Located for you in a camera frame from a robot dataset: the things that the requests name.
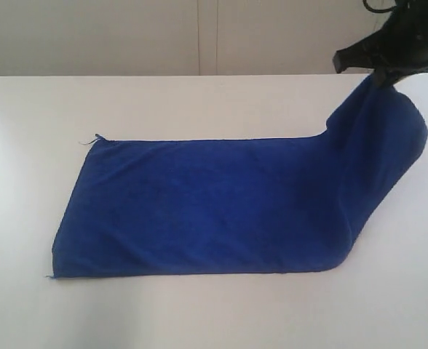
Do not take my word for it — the blue towel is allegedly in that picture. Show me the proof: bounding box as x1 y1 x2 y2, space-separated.
52 77 428 278

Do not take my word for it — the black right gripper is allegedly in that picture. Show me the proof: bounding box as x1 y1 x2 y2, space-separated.
333 1 428 88

